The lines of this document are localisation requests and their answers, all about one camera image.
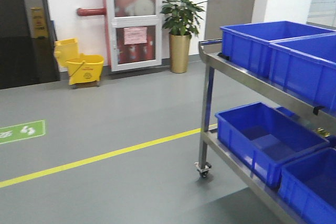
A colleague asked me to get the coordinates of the steel trolley cart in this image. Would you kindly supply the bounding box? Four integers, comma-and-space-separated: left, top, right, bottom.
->
195, 39, 335, 223

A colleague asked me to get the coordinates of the potted plant gold pot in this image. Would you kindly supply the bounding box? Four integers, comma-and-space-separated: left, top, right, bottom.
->
160, 0, 205, 73

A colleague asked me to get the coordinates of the yellow mop bucket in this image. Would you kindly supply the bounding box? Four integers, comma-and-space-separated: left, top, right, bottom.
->
54, 38, 104, 89

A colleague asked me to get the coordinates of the blue bin cart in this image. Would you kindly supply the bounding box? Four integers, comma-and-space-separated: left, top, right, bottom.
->
278, 148, 335, 223
215, 102, 330, 188
220, 20, 335, 78
269, 33, 335, 112

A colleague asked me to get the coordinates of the grey door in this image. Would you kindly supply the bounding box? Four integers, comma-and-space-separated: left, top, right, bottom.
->
205, 0, 255, 39

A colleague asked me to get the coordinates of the blue bin cart top right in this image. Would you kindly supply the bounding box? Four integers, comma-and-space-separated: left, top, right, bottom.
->
269, 33, 335, 112

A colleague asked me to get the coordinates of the yellow wet floor sign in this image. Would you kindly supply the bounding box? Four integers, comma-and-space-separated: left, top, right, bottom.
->
30, 7, 49, 38

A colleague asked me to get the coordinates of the blue bin cart bottom right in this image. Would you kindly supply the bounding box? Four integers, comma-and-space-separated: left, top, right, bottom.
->
278, 148, 335, 223

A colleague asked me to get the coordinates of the fire hose cabinet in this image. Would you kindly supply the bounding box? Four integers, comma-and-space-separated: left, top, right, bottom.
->
104, 0, 162, 72

